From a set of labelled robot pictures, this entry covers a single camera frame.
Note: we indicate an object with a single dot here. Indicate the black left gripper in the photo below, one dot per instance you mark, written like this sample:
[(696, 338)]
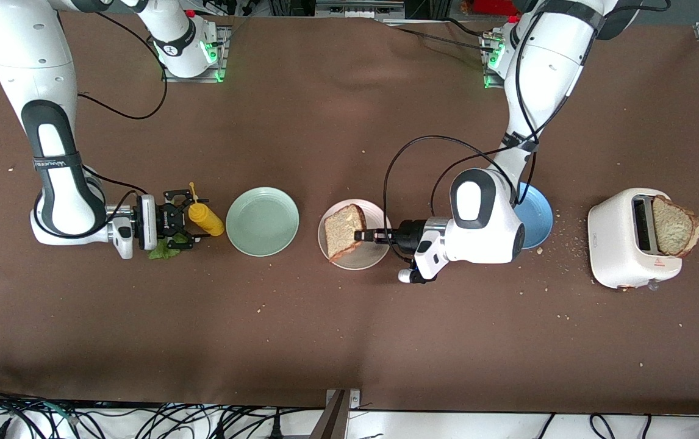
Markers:
[(409, 235)]

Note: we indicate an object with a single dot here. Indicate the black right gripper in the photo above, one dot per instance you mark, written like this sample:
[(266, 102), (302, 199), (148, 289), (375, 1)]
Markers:
[(169, 221)]

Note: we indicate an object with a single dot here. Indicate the yellow mustard squeeze bottle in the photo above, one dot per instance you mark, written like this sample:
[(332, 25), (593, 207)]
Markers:
[(206, 219)]

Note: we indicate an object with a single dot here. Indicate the brown-crust bread slice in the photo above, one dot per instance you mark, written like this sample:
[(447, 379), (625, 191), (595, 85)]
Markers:
[(340, 235), (673, 228)]

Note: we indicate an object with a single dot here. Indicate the green lettuce leaf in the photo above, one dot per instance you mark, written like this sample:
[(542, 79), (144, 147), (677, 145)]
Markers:
[(163, 251)]

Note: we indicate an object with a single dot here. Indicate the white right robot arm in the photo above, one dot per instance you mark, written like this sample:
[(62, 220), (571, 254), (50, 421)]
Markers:
[(50, 201)]

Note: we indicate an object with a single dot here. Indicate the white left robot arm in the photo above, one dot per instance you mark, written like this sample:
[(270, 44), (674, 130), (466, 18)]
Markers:
[(483, 225)]

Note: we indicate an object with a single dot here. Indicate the beige round plate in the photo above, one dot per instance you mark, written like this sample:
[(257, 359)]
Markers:
[(358, 259)]

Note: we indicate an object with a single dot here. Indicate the pale green round plate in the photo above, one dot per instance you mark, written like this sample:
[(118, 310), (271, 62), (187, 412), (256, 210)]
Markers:
[(262, 221)]

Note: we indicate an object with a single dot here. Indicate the blue round plate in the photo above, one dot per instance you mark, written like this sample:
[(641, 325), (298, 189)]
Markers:
[(538, 219)]

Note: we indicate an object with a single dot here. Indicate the brown table cloth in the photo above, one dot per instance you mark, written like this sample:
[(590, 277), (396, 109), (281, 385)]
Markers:
[(349, 335)]

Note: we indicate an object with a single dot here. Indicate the grey power strip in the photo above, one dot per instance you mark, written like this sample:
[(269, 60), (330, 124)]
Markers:
[(355, 9)]

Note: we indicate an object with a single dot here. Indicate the white two-slot toaster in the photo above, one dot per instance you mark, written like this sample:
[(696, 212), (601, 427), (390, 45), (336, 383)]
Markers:
[(612, 244)]

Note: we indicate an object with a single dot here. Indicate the red box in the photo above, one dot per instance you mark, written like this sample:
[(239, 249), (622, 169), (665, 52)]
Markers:
[(496, 6)]

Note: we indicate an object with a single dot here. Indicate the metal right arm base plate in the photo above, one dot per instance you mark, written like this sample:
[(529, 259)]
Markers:
[(225, 55)]

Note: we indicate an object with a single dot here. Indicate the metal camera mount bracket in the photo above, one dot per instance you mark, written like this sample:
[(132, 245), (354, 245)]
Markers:
[(338, 421)]

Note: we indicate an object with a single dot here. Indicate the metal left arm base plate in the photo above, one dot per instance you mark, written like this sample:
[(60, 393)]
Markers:
[(491, 85)]

